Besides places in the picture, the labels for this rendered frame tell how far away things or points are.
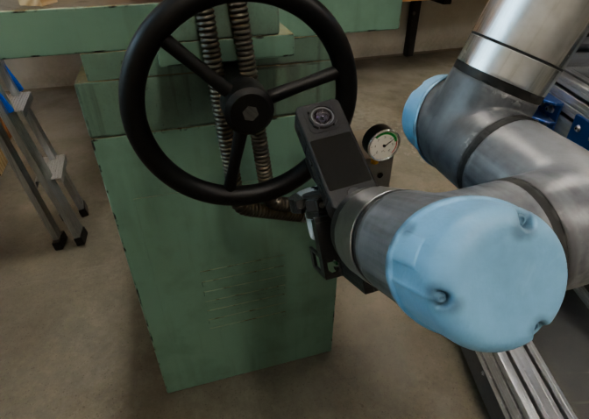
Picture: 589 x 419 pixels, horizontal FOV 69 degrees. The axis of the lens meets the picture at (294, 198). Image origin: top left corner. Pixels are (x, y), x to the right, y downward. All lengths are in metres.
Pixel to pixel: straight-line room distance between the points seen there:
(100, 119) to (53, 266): 1.01
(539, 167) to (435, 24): 3.55
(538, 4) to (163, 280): 0.77
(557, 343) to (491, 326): 0.94
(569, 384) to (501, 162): 0.82
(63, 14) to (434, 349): 1.14
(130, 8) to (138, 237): 0.40
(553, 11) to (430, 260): 0.21
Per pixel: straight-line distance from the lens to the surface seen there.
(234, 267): 0.91
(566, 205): 0.27
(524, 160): 0.32
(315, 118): 0.40
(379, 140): 0.77
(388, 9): 0.76
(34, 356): 1.42
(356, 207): 0.31
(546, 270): 0.24
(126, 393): 1.25
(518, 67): 0.36
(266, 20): 0.60
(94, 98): 0.71
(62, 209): 1.64
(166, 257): 0.87
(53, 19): 0.69
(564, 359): 1.13
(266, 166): 0.64
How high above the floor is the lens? 1.01
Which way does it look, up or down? 35 degrees down
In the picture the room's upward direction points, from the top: straight up
